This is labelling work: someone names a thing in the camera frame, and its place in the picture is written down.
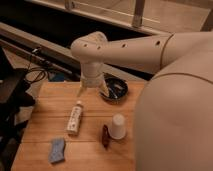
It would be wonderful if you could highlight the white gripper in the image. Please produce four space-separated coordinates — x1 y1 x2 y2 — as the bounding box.
77 63 109 97

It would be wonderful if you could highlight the white plastic bottle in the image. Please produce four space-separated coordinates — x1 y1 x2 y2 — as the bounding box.
66 101 83 135

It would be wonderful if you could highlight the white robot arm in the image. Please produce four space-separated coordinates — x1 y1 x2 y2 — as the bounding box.
71 31 213 171

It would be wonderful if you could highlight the dark ceramic bowl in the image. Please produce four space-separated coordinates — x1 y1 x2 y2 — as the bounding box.
100 77 128 101

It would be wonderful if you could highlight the dark red pocket knife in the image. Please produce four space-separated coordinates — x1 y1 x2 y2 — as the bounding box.
102 125 109 149

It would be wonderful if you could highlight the white paper cup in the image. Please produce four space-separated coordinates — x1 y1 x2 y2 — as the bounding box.
109 114 126 140

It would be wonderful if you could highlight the wooden table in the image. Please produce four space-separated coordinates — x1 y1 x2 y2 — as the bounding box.
11 81 144 171

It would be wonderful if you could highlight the blue sponge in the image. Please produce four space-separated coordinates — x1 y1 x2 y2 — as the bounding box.
48 138 65 164

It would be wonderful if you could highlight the black chair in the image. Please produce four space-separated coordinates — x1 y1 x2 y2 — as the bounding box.
0 48 35 163

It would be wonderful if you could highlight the black cable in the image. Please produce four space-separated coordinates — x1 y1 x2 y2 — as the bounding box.
24 46 56 84

